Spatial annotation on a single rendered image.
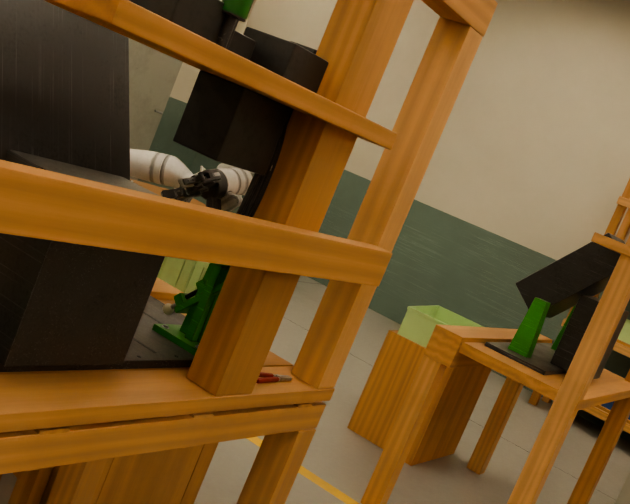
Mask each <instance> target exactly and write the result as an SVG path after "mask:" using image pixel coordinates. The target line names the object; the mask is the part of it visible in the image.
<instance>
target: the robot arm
mask: <svg viewBox="0 0 630 504"><path fill-rule="evenodd" d="M130 176H133V177H136V178H139V179H142V180H145V181H149V182H152V183H156V184H160V185H165V186H169V187H174V188H175V189H169V190H163V191H161V192H160V193H161V196H162V197H166V198H170V199H175V200H179V201H183V202H187V201H188V198H191V197H199V196H201V197H203V198H204V199H206V200H207V197H213V198H217V199H221V210H223V211H227V212H230V211H232V210H234V209H235V208H237V207H239V206H240V205H241V202H242V200H243V199H242V195H245V194H246V192H247V190H248V187H249V185H250V183H251V180H252V178H253V176H254V173H253V172H250V171H247V170H243V169H240V168H237V167H234V166H230V165H227V164H224V163H220V164H219V165H218V166H217V168H216V169H207V170H204V171H202V172H199V173H198V175H194V174H193V173H192V172H191V171H190V170H189V169H188V168H187V167H186V165H185V164H184V163H183V162H182V161H181V160H179V159H178V158H177V157H175V156H172V155H168V154H164V153H160V152H154V151H148V150H139V149H130ZM185 190H187V192H185Z"/></svg>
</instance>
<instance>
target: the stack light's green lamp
mask: <svg viewBox="0 0 630 504"><path fill-rule="evenodd" d="M222 2H224V6H223V9H222V12H224V13H226V14H228V15H231V16H233V17H235V18H237V20H239V21H242V22H246V20H245V19H247V17H248V14H249V12H250V9H251V7H252V4H253V2H254V0H222Z"/></svg>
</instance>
